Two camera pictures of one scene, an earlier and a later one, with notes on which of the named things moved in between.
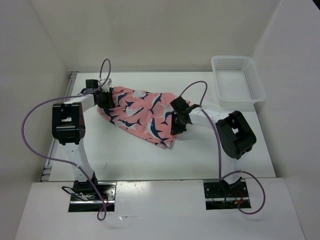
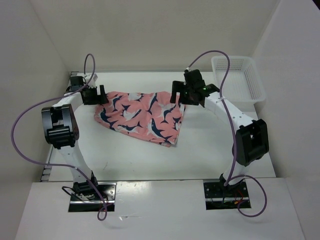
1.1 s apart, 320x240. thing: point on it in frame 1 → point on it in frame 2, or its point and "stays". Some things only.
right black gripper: x=175 y=129 → x=179 y=87
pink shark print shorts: x=144 y=116 stays
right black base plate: x=219 y=195 stays
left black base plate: x=88 y=196 stays
